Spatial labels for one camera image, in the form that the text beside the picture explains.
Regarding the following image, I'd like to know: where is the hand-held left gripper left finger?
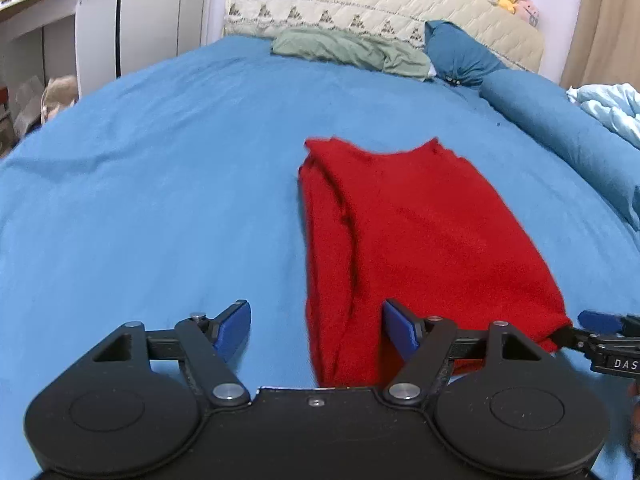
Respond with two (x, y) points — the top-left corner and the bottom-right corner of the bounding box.
(90, 300), (252, 408)

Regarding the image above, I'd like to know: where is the white side shelf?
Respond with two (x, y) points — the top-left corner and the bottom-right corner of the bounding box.
(0, 0), (121, 106)

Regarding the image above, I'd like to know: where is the blue duvet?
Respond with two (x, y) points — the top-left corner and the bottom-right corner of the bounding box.
(479, 69), (640, 233)

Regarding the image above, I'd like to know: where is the light blue blanket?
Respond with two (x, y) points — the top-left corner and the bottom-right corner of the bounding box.
(566, 83), (640, 151)

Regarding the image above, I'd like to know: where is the cream quilted headboard cover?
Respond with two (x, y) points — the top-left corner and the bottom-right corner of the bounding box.
(223, 0), (545, 73)

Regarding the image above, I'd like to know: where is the person's right hand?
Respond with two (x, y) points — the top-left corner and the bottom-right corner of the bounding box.
(627, 382), (640, 456)

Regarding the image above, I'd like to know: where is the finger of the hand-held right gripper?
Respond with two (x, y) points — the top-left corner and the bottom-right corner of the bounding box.
(552, 327), (598, 356)
(577, 310), (640, 336)

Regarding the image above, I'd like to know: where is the beige curtain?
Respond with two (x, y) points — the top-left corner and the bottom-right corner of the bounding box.
(560, 0), (640, 91)

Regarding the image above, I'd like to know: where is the crumpled plastic bag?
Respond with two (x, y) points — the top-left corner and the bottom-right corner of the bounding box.
(40, 75), (80, 123)

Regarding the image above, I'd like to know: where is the white wardrobe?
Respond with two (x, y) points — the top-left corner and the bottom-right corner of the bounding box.
(117, 0), (216, 78)

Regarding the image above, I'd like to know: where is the dark blue pillow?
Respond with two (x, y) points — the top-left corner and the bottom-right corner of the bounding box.
(424, 20), (511, 88)

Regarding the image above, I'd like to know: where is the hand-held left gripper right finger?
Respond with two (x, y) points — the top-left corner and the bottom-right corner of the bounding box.
(381, 299), (556, 406)

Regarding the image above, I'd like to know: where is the green pillow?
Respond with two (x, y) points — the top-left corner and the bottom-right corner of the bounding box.
(271, 27), (435, 79)

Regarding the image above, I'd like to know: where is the blue bed sheet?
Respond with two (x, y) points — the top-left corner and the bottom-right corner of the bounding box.
(0, 35), (640, 480)

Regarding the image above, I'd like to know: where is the red knit sweater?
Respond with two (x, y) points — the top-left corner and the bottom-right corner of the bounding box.
(298, 136), (573, 388)

